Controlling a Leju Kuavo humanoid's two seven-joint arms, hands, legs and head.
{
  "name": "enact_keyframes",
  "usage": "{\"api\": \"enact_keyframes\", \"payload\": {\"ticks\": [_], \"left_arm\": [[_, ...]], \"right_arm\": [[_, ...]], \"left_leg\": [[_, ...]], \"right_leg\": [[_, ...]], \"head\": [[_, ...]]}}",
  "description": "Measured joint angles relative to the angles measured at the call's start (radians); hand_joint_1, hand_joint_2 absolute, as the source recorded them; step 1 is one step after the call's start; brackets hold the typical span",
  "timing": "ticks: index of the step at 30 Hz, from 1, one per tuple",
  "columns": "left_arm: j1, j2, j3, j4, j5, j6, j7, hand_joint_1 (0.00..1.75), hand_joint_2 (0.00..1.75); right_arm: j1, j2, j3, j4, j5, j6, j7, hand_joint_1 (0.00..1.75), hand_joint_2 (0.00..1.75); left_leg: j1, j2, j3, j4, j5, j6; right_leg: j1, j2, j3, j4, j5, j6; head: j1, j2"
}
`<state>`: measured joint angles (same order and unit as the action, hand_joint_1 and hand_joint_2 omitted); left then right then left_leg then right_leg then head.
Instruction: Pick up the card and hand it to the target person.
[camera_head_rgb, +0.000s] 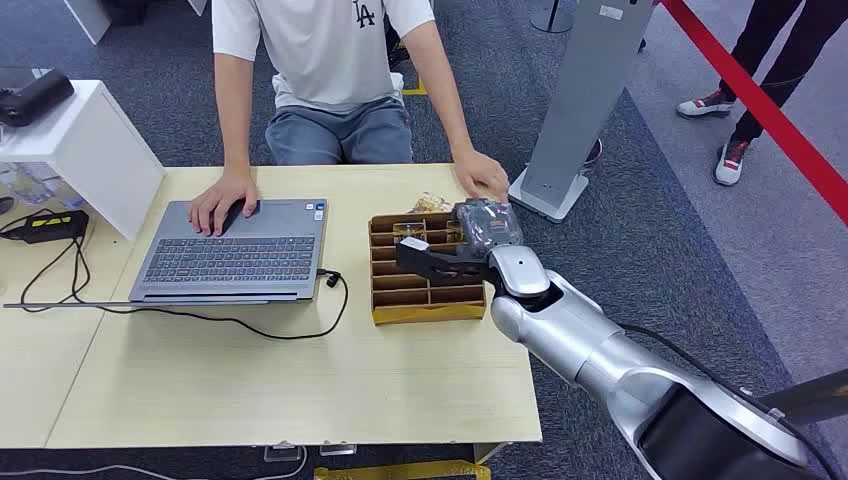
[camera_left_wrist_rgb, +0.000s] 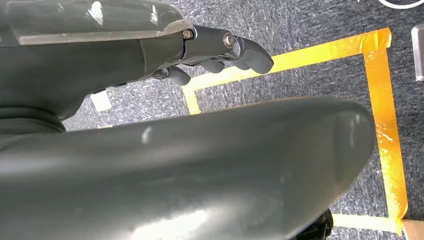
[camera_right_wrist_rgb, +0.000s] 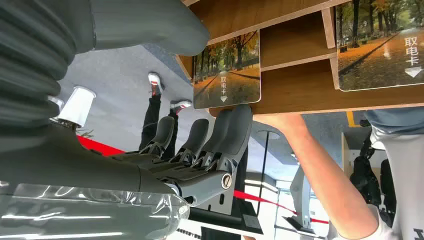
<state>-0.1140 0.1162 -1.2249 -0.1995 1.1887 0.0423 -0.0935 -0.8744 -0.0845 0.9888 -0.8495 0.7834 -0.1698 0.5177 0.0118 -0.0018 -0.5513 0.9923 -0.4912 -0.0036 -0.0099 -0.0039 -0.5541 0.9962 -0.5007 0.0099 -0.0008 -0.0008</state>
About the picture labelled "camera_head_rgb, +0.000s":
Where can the person's right hand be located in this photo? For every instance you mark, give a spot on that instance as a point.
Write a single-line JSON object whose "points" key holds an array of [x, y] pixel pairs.
{"points": [[215, 202]]}

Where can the person's left forearm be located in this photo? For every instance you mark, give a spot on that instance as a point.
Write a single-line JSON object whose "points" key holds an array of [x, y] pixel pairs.
{"points": [[450, 119]]}

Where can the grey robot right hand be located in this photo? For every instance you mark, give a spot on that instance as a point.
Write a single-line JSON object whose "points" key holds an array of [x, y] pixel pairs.
{"points": [[489, 226]]}

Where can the red barrier belt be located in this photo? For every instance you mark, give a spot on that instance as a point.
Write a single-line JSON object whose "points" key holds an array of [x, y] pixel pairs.
{"points": [[762, 109]]}

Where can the gold patterned card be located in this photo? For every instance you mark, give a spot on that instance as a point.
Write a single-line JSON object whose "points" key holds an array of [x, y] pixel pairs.
{"points": [[454, 230], [409, 230], [430, 203]]}

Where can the dark metal rod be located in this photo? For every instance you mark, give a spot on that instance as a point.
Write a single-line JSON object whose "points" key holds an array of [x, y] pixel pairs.
{"points": [[811, 397]]}

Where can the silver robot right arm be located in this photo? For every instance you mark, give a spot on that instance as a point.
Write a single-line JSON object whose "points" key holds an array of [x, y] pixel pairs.
{"points": [[583, 331]]}

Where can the round red-rimmed base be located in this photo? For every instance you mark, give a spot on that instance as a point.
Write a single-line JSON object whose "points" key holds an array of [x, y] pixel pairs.
{"points": [[594, 152]]}

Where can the yellow floor frame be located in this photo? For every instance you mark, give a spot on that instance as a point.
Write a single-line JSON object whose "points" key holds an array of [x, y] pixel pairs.
{"points": [[397, 472]]}

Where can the white cabinet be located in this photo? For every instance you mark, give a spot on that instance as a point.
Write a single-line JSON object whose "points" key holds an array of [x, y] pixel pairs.
{"points": [[89, 16]]}

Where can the round stanchion base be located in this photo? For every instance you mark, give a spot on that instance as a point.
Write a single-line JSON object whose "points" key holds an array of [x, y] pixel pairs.
{"points": [[550, 20]]}

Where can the person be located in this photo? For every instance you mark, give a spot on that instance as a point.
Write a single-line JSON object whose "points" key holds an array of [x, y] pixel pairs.
{"points": [[768, 60], [331, 60]]}

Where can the clear plastic bag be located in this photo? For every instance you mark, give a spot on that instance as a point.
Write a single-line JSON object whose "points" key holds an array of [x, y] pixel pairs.
{"points": [[33, 185]]}

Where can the person's right forearm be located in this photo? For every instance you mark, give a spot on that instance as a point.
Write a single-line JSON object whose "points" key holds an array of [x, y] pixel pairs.
{"points": [[236, 132]]}

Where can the yellow floor tape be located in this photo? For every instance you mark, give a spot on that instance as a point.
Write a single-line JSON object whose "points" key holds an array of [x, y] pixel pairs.
{"points": [[415, 89]]}

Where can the black power adapter yellow label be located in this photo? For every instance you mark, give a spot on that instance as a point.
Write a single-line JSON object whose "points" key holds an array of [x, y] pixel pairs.
{"points": [[50, 225]]}

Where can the clear plastic clip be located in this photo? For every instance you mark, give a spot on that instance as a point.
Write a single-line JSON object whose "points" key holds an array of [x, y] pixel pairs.
{"points": [[283, 452], [338, 449]]}

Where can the brown cardboard slotted organizer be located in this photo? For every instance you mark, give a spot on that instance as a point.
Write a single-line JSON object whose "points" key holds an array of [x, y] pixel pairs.
{"points": [[404, 285]]}

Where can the grey kiosk stand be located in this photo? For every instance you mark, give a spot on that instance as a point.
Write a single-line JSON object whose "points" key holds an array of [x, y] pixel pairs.
{"points": [[583, 99]]}

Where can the grey laptop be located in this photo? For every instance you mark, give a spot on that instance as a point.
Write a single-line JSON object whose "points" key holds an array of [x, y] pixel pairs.
{"points": [[232, 258]]}

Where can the person's left hand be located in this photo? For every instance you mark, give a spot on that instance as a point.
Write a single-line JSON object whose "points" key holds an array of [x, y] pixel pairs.
{"points": [[482, 173]]}

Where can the white table leg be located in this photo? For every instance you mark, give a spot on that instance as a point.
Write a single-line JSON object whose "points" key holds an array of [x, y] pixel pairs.
{"points": [[489, 452]]}

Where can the white shelf box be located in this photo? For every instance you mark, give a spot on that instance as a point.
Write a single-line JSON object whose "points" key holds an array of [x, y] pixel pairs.
{"points": [[93, 152]]}

